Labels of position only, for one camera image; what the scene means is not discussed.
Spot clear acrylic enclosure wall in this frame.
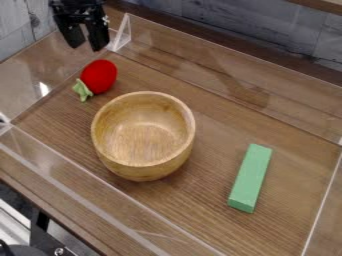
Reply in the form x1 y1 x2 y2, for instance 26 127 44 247
0 114 224 256

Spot wooden bowl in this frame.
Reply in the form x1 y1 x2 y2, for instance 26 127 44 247
90 91 196 182

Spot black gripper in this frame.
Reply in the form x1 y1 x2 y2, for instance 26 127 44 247
48 0 109 51

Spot green rectangular block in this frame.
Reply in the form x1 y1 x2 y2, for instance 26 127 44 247
227 144 272 213

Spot red plush fruit green leaves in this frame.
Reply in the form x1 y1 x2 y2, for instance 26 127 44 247
72 59 117 102

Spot black cable lower left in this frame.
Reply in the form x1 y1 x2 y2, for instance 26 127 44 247
0 238 15 256

